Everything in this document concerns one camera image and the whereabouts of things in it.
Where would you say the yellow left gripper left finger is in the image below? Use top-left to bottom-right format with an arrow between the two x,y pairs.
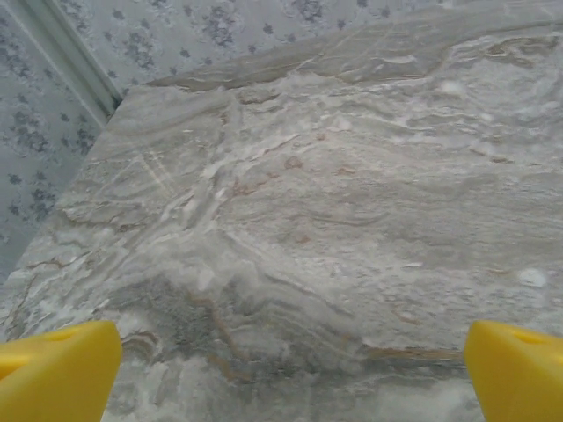
0,319 -> 124,422

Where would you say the aluminium corner post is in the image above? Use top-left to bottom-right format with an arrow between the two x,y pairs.
8,0 -> 123,128

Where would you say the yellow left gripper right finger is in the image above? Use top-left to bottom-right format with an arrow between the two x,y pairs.
464,319 -> 563,422

